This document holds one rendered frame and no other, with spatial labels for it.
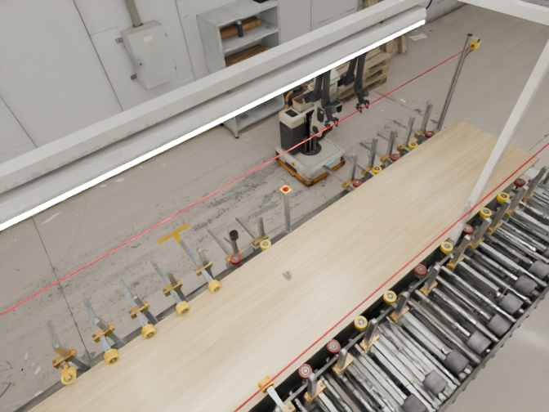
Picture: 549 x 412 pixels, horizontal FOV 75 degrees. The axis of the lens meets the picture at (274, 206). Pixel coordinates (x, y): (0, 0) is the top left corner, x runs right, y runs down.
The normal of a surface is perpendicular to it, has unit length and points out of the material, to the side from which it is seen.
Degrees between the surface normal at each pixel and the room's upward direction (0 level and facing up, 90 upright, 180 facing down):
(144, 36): 90
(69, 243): 0
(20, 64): 90
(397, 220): 0
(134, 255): 0
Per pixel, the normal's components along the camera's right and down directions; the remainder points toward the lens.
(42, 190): 0.50, 0.17
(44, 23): 0.61, 0.57
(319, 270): -0.07, -0.66
